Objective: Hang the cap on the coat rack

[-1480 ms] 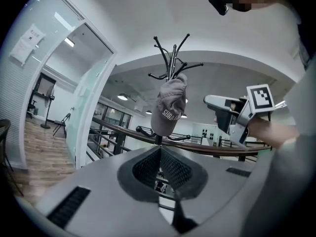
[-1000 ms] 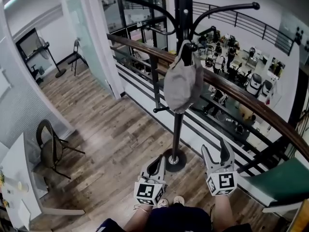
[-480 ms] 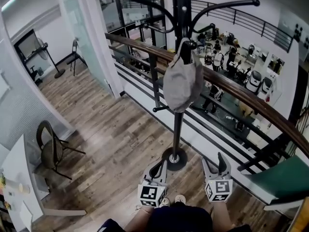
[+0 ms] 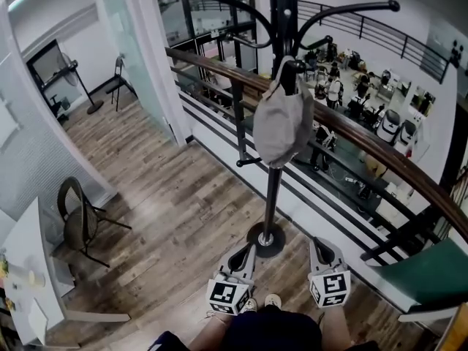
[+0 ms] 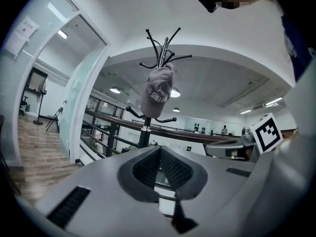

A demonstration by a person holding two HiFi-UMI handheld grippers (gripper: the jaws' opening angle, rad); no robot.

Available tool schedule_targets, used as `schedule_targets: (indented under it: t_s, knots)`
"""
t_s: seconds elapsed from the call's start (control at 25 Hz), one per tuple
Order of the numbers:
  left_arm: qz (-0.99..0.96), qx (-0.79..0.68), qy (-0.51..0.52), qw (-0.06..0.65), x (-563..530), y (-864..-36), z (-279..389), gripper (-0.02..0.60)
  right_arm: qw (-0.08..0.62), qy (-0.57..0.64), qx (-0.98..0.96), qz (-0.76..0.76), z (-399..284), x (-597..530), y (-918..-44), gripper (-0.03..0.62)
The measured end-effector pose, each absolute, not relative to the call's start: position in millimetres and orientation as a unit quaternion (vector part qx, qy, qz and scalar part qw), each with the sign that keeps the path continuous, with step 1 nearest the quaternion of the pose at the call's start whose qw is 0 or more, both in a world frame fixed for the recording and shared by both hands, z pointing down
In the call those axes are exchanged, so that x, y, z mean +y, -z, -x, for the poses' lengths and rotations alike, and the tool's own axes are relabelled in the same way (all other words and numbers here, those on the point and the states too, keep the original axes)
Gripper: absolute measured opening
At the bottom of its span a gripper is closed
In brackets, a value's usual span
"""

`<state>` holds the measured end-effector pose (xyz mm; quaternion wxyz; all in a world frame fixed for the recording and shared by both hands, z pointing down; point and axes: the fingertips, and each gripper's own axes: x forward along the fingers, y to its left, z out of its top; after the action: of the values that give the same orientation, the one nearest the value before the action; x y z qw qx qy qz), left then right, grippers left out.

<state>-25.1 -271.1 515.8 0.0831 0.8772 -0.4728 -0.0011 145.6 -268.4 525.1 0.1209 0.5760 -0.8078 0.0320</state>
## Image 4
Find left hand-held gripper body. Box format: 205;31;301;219
206;267;256;317

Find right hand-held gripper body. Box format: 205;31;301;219
308;261;352;309

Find black coat stand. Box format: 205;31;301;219
166;0;401;259

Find grey cap hat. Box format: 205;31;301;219
252;55;315;170

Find person's right forearm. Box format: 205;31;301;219
320;303;352;351

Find person's left forearm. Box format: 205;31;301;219
189;308;235;351

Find person's dark shorts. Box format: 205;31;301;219
219;304;325;351

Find green board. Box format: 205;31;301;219
368;238;468;314

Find wooden-topped black railing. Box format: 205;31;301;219
164;45;468;266

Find wooden table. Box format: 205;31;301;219
434;303;468;351

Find white robot unit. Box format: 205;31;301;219
396;119;418;148
375;108;402;145

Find white cup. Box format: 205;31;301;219
27;267;47;288

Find white table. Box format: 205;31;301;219
0;195;132;347

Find black standing fan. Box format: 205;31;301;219
56;51;105;116

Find black folding chair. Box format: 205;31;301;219
105;55;139;113

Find black balcony railing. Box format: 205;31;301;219
298;0;451;86

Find black office chair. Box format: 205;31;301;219
46;92;71;122

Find frosted glass door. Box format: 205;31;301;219
93;0;177;144

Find dark framed window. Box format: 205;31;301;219
26;39;67;87

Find black wall decoration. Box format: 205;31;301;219
449;39;466;69

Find white wall notice holder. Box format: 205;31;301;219
0;95;23;152

